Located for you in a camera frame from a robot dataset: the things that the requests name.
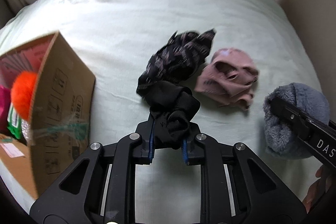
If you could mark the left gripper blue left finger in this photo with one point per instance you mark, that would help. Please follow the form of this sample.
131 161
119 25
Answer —
99 186

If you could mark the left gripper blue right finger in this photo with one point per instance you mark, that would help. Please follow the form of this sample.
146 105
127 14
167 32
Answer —
237 186

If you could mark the grey fluffy plush ball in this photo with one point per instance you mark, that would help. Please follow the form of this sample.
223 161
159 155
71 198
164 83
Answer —
280 141

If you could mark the silver yellow round scrub pad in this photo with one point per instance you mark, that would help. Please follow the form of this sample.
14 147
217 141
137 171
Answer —
26 130

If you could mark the plain black fabric piece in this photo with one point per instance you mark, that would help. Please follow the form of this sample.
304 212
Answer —
172 108

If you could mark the green snack packet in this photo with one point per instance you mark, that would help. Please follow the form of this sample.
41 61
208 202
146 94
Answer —
14 122

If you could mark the orange green plush pompom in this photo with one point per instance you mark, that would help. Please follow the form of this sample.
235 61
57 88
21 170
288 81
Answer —
22 92

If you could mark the magenta leather pouch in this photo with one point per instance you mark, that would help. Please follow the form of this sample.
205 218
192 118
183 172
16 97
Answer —
5 101

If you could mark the black patterned fabric piece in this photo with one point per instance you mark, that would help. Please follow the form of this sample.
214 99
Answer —
178 60

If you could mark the person's right hand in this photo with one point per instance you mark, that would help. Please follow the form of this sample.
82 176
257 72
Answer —
323 178

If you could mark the brown cardboard box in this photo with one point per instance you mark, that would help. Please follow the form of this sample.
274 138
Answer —
59 112

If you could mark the pink perforated fabric piece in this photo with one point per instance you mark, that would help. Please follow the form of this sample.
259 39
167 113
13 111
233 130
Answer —
228 79

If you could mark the pale green bed sheet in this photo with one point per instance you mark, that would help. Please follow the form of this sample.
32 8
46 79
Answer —
116 38

